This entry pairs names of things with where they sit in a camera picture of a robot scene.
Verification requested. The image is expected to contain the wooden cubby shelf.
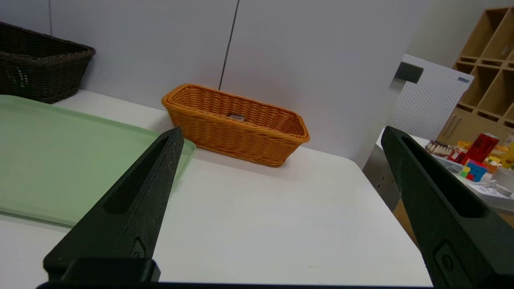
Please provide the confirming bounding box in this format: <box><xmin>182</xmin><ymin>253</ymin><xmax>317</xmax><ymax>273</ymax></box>
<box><xmin>436</xmin><ymin>6</ymin><xmax>514</xmax><ymax>146</ymax></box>

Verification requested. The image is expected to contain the dark brown wicker basket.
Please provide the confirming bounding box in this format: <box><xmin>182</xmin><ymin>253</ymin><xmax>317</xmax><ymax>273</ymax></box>
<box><xmin>0</xmin><ymin>21</ymin><xmax>97</xmax><ymax>105</ymax></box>

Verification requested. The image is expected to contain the white pegboard panel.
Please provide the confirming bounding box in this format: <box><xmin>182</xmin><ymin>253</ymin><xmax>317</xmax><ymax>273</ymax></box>
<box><xmin>388</xmin><ymin>53</ymin><xmax>475</xmax><ymax>142</ymax></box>

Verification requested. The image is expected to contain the dark grey rectangular plate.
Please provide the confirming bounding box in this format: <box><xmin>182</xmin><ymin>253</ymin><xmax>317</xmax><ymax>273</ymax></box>
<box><xmin>394</xmin><ymin>61</ymin><xmax>424</xmax><ymax>84</ymax></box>

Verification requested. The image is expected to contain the white side table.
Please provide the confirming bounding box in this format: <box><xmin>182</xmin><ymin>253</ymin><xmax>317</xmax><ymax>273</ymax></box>
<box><xmin>363</xmin><ymin>132</ymin><xmax>514</xmax><ymax>215</ymax></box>

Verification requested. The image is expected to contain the chocolate cake toy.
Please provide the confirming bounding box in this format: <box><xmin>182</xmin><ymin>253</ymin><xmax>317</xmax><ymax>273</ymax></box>
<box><xmin>425</xmin><ymin>140</ymin><xmax>455</xmax><ymax>158</ymax></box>

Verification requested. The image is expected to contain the yellow toy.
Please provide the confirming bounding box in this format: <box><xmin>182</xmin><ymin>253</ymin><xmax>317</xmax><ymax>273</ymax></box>
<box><xmin>486</xmin><ymin>142</ymin><xmax>514</xmax><ymax>169</ymax></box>

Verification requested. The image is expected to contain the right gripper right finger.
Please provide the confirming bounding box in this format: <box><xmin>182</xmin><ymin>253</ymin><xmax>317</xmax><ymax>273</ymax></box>
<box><xmin>380</xmin><ymin>125</ymin><xmax>514</xmax><ymax>287</ymax></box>

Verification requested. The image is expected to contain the grey flat package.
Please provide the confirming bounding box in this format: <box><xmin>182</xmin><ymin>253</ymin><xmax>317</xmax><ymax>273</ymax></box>
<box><xmin>433</xmin><ymin>154</ymin><xmax>464</xmax><ymax>174</ymax></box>

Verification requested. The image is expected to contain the white paper sheet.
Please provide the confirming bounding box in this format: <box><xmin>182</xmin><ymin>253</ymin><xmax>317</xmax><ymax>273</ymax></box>
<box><xmin>468</xmin><ymin>181</ymin><xmax>514</xmax><ymax>200</ymax></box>

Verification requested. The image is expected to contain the orange wicker basket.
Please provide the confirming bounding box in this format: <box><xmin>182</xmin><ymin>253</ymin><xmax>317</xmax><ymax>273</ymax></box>
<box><xmin>161</xmin><ymin>83</ymin><xmax>311</xmax><ymax>168</ymax></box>

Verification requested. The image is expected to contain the white container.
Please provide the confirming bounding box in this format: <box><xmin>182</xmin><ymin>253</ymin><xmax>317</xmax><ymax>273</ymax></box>
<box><xmin>492</xmin><ymin>167</ymin><xmax>514</xmax><ymax>186</ymax></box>

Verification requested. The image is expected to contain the light green plastic tray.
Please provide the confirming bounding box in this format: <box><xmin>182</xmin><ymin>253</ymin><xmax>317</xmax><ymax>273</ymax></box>
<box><xmin>0</xmin><ymin>94</ymin><xmax>196</xmax><ymax>227</ymax></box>

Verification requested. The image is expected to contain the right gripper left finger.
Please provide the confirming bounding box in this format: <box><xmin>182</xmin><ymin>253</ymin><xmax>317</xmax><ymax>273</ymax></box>
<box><xmin>43</xmin><ymin>126</ymin><xmax>185</xmax><ymax>281</ymax></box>

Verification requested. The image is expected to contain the colourful toy cube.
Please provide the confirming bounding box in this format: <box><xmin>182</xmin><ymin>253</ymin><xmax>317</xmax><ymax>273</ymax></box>
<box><xmin>459</xmin><ymin>160</ymin><xmax>487</xmax><ymax>182</ymax></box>

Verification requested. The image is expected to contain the red can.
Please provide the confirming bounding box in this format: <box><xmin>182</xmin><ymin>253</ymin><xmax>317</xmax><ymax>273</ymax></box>
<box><xmin>466</xmin><ymin>133</ymin><xmax>500</xmax><ymax>165</ymax></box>

